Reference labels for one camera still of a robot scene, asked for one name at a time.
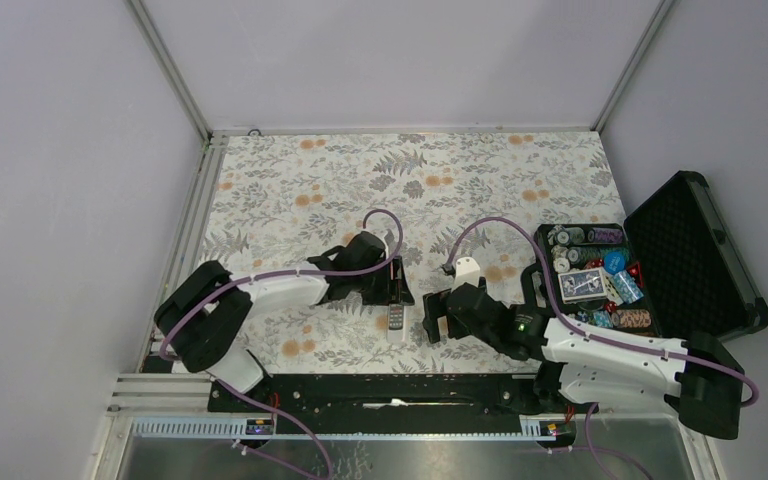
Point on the blue poker chip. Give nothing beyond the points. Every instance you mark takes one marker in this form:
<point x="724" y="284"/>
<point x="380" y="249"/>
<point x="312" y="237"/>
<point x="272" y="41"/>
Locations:
<point x="614" y="262"/>

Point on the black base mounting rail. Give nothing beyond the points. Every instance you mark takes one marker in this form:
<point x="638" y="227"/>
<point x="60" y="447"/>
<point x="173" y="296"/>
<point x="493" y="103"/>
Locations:
<point x="400" y="404"/>

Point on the black poker chip case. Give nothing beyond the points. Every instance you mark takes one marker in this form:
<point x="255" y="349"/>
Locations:
<point x="678" y="251"/>

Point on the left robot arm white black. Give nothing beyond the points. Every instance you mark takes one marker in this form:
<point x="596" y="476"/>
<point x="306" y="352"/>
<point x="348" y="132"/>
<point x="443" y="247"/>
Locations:
<point x="201" y="319"/>

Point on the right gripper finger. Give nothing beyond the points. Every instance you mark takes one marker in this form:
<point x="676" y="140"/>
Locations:
<point x="432" y="326"/>
<point x="435" y="303"/>

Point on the playing card deck blue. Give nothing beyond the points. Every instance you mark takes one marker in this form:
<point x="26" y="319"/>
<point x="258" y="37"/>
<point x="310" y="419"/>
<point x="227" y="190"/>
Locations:
<point x="582" y="285"/>

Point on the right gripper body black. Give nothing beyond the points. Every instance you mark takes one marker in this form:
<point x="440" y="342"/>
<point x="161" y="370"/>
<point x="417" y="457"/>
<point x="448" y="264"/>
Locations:
<point x="457" y="329"/>

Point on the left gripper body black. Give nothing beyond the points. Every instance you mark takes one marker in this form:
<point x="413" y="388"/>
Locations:
<point x="373" y="284"/>

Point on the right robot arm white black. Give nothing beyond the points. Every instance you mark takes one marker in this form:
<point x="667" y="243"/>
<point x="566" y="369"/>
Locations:
<point x="697" y="378"/>

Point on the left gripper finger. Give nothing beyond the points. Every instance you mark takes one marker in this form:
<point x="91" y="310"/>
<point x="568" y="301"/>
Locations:
<point x="397" y="274"/>
<point x="399" y="294"/>

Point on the floral patterned table mat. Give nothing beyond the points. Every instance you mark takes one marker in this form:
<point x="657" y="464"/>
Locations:
<point x="277" y="200"/>

